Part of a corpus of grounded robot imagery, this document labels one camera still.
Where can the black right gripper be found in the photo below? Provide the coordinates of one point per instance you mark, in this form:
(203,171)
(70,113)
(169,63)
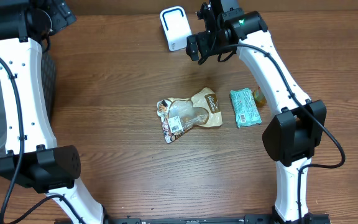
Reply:
(204,44)

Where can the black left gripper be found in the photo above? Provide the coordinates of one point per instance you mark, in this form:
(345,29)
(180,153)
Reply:
(58,22)

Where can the brown snack packet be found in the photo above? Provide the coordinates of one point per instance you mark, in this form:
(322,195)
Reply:
(202,109)

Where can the yellow oil bottle silver cap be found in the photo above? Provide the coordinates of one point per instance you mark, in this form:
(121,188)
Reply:
(259,97)

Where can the teal tissue pack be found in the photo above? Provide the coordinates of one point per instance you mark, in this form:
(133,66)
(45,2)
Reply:
(245,109)

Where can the white red snack wrapper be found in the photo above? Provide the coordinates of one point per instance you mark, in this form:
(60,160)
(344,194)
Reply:
(171,124)

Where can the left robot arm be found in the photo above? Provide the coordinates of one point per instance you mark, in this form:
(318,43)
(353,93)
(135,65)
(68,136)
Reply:
(33,158)

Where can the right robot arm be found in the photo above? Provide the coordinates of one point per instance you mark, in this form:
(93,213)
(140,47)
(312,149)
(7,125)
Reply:
(294,132)

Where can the white barcode scanner stand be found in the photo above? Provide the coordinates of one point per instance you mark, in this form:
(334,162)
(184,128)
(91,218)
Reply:
(176,27)

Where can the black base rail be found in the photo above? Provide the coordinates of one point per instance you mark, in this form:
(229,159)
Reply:
(191,221)

